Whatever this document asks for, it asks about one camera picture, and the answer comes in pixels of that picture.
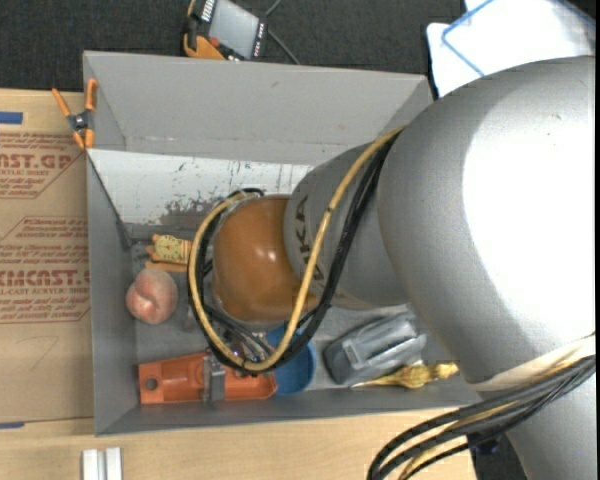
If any yellow toy animal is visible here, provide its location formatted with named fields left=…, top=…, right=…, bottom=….
left=349, top=360, right=461, bottom=391

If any yellow toy clock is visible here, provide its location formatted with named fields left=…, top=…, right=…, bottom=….
left=144, top=233, right=195, bottom=274

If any grey stapler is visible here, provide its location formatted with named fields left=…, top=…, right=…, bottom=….
left=322, top=312, right=428, bottom=387

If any pink peach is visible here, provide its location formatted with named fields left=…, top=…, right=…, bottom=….
left=124, top=266, right=180, bottom=326

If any orange flat plastic tool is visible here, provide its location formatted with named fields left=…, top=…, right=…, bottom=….
left=137, top=351, right=279, bottom=406

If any brown cardboard board red print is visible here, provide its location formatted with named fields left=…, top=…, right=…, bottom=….
left=0, top=86, right=97, bottom=427

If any grey metal bin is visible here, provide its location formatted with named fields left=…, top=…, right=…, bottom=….
left=81, top=50, right=483, bottom=437

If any blue cup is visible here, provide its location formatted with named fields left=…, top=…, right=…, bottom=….
left=263, top=323, right=317, bottom=396

